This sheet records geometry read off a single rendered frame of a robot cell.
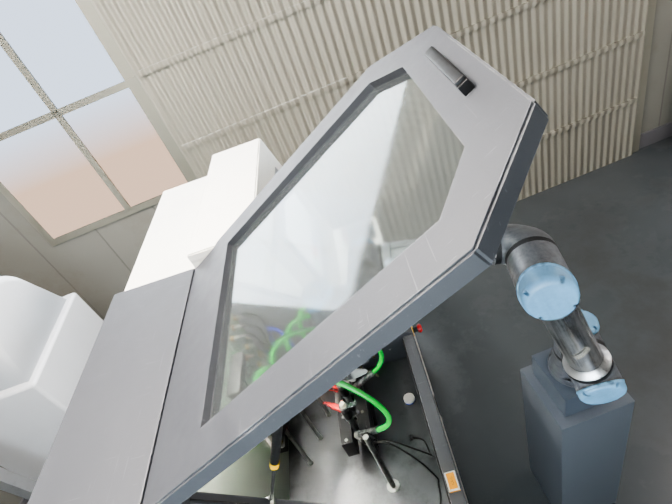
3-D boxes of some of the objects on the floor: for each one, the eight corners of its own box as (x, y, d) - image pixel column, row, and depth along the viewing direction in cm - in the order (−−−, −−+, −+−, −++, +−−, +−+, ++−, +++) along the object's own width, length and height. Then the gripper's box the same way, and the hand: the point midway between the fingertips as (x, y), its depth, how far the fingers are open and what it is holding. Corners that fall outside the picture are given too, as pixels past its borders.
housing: (360, 651, 175) (139, 505, 84) (293, 665, 179) (10, 540, 87) (328, 363, 285) (217, 164, 194) (286, 376, 288) (158, 185, 197)
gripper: (357, 339, 108) (379, 387, 121) (352, 312, 115) (373, 360, 128) (324, 349, 109) (349, 395, 122) (321, 321, 116) (345, 368, 129)
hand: (350, 377), depth 124 cm, fingers closed
